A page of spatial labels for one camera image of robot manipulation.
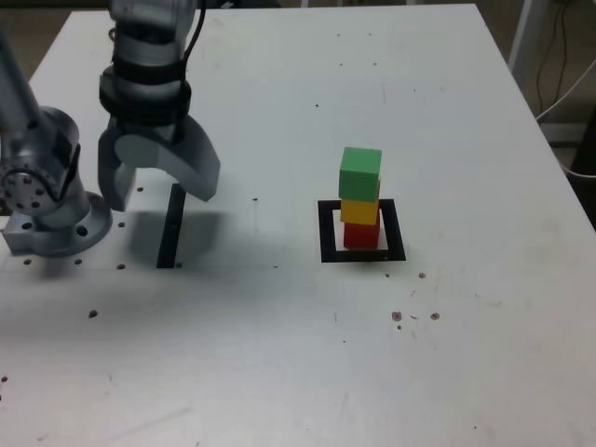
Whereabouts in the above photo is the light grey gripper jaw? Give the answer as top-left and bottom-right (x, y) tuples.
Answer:
(114, 115), (222, 203)

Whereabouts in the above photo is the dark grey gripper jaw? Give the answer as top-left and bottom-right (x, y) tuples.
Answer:
(96, 118), (139, 212)

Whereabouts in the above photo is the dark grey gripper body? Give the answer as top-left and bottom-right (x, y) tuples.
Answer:
(110, 115), (192, 143)

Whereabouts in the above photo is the green cube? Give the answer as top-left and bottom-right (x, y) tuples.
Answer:
(338, 146), (383, 203)

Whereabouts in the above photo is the yellow cube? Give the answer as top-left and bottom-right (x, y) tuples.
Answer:
(340, 177), (384, 226)

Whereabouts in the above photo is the red cube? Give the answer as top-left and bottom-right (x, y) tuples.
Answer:
(343, 221), (381, 250)

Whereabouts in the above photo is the black tape square outline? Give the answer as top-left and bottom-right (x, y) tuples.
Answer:
(317, 198), (407, 264)

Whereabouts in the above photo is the black tape strip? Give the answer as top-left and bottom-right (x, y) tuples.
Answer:
(156, 183), (188, 270)

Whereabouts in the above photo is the grey background box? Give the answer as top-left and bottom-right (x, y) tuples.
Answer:
(539, 121), (589, 146)

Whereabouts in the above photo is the black camera cable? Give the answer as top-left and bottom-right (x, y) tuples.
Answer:
(175, 0), (209, 142)

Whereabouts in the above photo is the white metal post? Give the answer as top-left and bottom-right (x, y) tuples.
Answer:
(507, 0), (537, 81)

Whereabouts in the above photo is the black background cable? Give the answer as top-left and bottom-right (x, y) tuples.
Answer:
(535, 0), (572, 117)

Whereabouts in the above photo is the white background cable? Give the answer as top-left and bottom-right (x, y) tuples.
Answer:
(535, 60), (596, 123)

